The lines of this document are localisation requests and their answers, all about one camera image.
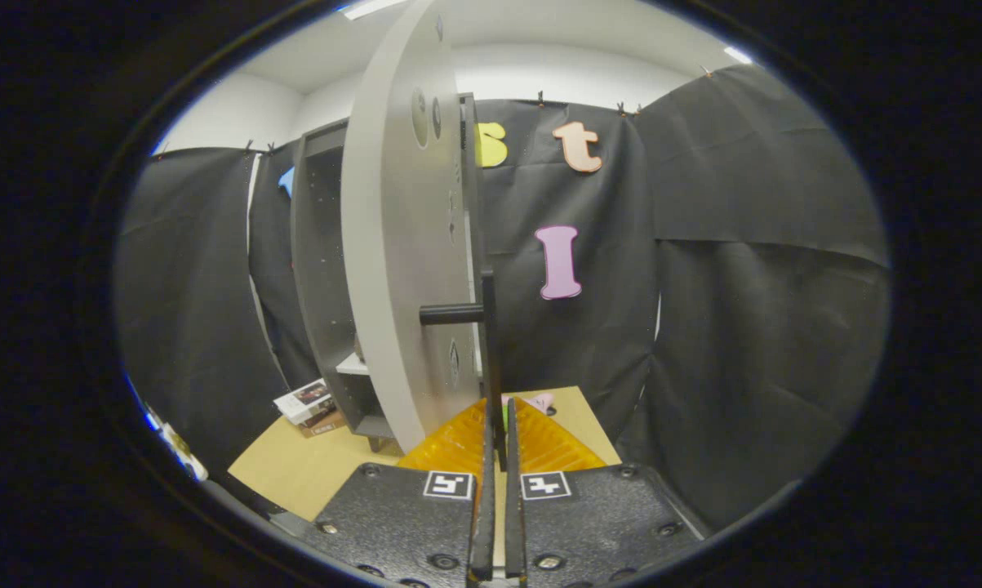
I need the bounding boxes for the grey shoe cabinet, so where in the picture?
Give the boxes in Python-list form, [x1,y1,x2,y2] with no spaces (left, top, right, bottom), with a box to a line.
[289,91,483,452]

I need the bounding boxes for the long ceiling light panel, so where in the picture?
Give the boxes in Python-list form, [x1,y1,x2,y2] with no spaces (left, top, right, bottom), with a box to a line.
[340,0,410,21]

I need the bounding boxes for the pink and green plush toy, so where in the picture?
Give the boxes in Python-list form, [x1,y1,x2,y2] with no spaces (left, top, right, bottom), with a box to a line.
[503,392,557,417]

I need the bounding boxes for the brown book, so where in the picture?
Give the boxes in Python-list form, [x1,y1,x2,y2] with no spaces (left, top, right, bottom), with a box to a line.
[299,408,349,439]

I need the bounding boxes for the black door handle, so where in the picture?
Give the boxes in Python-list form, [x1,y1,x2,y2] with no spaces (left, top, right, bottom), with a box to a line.
[420,269,508,470]

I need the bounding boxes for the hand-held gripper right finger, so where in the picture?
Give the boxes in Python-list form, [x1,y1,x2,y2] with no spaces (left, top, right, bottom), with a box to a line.
[503,396,712,588]

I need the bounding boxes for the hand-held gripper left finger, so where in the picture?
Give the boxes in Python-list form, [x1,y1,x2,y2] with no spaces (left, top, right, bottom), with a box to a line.
[303,398,495,588]

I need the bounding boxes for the colourful printed papers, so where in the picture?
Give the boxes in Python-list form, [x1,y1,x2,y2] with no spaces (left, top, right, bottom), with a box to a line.
[127,380,210,483]

